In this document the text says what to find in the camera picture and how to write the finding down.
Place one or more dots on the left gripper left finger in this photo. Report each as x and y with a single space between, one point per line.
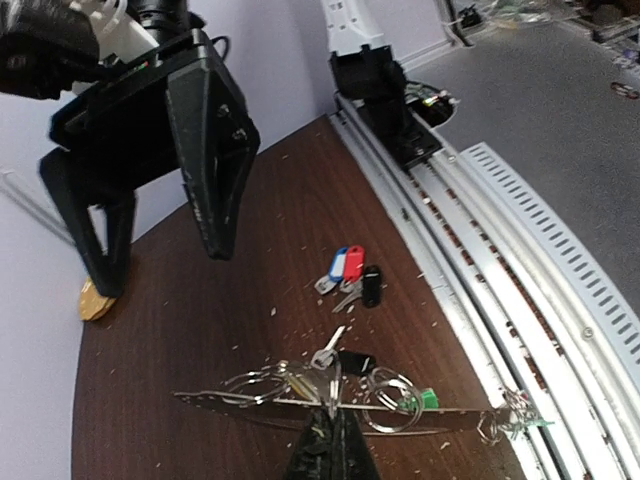
312 455

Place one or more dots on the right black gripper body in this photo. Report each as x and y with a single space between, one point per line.
120 129

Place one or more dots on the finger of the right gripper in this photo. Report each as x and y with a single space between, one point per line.
98 216
216 144

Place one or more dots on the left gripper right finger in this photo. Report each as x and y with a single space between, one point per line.
352 459

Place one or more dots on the keyring with green tag keys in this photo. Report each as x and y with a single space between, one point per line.
383 402

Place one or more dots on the black tagged key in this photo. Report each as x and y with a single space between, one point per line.
351 363

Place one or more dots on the yellow round plate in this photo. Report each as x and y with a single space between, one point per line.
92 306

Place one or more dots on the key bunch with red tag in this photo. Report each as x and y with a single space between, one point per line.
349 274

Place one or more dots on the right round circuit board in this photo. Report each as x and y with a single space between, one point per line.
433 105

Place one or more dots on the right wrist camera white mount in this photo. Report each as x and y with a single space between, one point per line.
48 47

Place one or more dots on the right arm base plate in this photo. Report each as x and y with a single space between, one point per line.
374 77

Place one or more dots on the aluminium rail frame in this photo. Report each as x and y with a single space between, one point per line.
548 334

